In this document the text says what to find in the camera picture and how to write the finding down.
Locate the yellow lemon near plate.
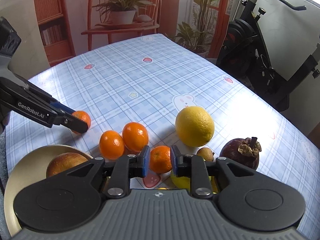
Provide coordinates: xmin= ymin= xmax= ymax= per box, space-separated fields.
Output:
xmin=170 ymin=171 xmax=219 ymax=194

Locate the small brown longan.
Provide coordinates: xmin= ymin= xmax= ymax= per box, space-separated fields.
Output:
xmin=196 ymin=147 xmax=214 ymax=162

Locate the printed room backdrop poster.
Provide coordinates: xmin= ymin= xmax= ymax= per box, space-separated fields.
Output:
xmin=34 ymin=0 xmax=233 ymax=66

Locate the large yellow lemon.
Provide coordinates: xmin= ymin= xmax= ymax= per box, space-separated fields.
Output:
xmin=175 ymin=106 xmax=215 ymax=147

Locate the purple mangosteen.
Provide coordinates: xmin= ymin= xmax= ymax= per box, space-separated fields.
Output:
xmin=220 ymin=137 xmax=262 ymax=170

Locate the small mandarin orange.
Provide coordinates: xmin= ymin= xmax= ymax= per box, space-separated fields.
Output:
xmin=72 ymin=111 xmax=91 ymax=129
xmin=149 ymin=145 xmax=172 ymax=174

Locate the orange kumquat-shaped citrus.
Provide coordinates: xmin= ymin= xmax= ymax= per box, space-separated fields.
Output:
xmin=99 ymin=130 xmax=125 ymax=160

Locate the blue plaid tablecloth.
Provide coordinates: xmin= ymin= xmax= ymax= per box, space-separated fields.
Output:
xmin=6 ymin=34 xmax=319 ymax=239

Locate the black exercise bike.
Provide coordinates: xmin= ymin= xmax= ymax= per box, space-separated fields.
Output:
xmin=216 ymin=0 xmax=320 ymax=112

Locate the large red apple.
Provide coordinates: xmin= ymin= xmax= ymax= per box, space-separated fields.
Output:
xmin=46 ymin=152 xmax=88 ymax=178

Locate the beige round plate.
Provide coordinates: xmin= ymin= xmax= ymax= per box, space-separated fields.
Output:
xmin=4 ymin=145 xmax=92 ymax=236

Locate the orange citrus fruit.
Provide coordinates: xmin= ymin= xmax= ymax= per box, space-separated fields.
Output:
xmin=122 ymin=122 xmax=149 ymax=153

